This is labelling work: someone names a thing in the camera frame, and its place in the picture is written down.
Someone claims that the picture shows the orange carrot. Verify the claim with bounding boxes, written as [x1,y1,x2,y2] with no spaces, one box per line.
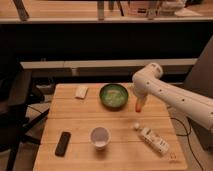
[135,103,142,112]

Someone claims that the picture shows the white paper cup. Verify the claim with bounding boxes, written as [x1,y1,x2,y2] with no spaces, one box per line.
[90,127,110,150]

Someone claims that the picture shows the black office chair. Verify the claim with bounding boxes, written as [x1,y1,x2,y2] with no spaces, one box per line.
[0,63,49,171]

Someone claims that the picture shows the black remote control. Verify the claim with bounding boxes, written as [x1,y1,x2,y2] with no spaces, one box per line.
[55,132,71,157]

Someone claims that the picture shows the green ceramic bowl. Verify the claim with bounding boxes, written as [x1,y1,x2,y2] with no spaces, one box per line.
[99,84,129,109]

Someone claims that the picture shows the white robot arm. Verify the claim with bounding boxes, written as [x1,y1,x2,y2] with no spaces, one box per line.
[132,63,213,133]

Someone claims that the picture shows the plastic bottle white cap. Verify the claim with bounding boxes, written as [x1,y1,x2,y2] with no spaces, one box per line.
[133,122,169,155]

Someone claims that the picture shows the black cable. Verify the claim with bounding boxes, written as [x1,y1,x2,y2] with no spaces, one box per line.
[170,116,204,171]

